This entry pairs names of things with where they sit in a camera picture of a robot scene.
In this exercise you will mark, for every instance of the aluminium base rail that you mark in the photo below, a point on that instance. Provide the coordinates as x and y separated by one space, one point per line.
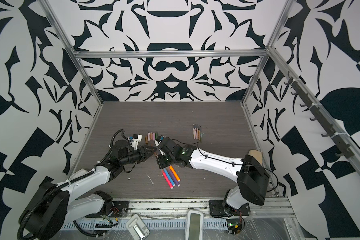
178 209

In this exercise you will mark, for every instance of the orange marker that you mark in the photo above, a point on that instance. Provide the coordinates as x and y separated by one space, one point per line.
175 174

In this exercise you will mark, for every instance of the green lit circuit board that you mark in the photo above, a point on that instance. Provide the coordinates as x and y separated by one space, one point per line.
235 226

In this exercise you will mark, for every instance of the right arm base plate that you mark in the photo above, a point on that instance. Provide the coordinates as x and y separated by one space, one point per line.
219 209

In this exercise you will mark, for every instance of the white tablet device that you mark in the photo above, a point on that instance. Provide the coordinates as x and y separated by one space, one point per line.
194 225

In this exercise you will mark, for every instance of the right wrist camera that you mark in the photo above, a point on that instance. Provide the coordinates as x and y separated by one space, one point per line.
158 140

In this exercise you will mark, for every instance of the purple marker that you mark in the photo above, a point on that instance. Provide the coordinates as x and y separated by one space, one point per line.
174 178

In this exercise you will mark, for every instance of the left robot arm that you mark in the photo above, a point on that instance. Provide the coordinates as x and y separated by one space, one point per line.
55 205

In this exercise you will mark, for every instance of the red pink marker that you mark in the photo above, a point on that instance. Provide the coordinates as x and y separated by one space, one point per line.
167 179

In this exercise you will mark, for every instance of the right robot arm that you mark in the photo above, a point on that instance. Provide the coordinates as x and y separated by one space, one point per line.
251 177

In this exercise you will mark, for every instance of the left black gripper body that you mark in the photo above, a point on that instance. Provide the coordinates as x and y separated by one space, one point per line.
133 156

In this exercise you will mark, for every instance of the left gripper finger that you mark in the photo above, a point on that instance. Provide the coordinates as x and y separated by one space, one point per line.
148 155
149 148

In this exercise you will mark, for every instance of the black hook rail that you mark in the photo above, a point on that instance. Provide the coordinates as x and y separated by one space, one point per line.
321 115

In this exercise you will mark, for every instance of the beige sponge block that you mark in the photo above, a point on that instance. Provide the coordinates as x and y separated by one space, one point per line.
257 155

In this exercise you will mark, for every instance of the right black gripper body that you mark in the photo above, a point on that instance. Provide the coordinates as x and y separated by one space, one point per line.
165 160

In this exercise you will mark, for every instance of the blue marker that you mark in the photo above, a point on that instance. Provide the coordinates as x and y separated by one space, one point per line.
169 178

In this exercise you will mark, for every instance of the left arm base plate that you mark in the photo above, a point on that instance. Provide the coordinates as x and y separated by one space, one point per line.
112 209

